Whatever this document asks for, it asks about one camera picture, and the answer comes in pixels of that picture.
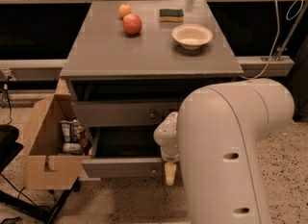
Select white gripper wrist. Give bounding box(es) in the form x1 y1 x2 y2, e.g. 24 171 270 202
161 147 179 186

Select grey drawer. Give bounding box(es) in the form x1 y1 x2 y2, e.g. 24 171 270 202
82 125 164 178
72 100 180 127

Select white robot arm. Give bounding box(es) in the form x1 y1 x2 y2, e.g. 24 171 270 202
154 79 295 224

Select grey top drawer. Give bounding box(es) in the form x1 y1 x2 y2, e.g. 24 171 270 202
72 100 180 127

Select grey drawer cabinet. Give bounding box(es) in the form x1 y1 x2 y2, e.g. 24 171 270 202
59 0 244 178

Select snack packets in box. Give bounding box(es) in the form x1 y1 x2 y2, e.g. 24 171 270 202
60 119 89 155

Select brown cardboard box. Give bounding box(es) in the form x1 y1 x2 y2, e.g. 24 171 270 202
23 94 88 190

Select white paper bowl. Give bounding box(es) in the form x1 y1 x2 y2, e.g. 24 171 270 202
171 24 213 50

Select red apple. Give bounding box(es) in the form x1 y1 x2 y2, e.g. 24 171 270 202
122 13 142 35

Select green yellow sponge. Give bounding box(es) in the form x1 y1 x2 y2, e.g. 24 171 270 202
159 9 184 22

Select small orange fruit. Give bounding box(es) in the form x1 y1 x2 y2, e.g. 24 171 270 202
118 4 132 18

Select metal railing frame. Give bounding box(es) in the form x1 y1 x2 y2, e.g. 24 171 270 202
0 0 308 78

